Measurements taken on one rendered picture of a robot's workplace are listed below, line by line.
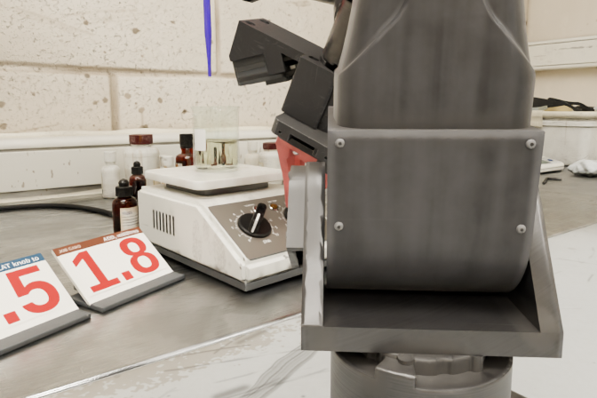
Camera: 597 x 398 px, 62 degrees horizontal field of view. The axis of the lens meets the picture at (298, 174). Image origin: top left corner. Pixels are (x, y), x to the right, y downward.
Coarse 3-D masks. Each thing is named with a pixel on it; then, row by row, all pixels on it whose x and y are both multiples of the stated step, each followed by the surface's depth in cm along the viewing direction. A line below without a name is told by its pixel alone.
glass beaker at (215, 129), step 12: (192, 108) 52; (204, 108) 51; (216, 108) 51; (228, 108) 52; (192, 120) 53; (204, 120) 51; (216, 120) 51; (228, 120) 52; (204, 132) 52; (216, 132) 52; (228, 132) 52; (204, 144) 52; (216, 144) 52; (228, 144) 52; (204, 156) 52; (216, 156) 52; (228, 156) 52; (204, 168) 52; (216, 168) 52; (228, 168) 53
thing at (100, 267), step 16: (128, 240) 46; (144, 240) 47; (64, 256) 40; (80, 256) 41; (96, 256) 42; (112, 256) 43; (128, 256) 44; (144, 256) 46; (80, 272) 40; (96, 272) 41; (112, 272) 42; (128, 272) 43; (144, 272) 44; (96, 288) 40
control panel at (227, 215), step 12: (228, 204) 47; (240, 204) 48; (252, 204) 48; (216, 216) 45; (228, 216) 45; (264, 216) 47; (276, 216) 48; (228, 228) 44; (276, 228) 46; (240, 240) 43; (252, 240) 44; (264, 240) 44; (276, 240) 45; (324, 240) 48; (252, 252) 42; (264, 252) 43; (276, 252) 43
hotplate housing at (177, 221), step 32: (160, 192) 51; (192, 192) 50; (224, 192) 50; (256, 192) 51; (160, 224) 51; (192, 224) 46; (192, 256) 47; (224, 256) 43; (288, 256) 44; (256, 288) 42
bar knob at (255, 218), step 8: (256, 208) 45; (264, 208) 45; (240, 216) 46; (248, 216) 46; (256, 216) 44; (240, 224) 44; (248, 224) 45; (256, 224) 43; (264, 224) 46; (248, 232) 44; (256, 232) 44; (264, 232) 45
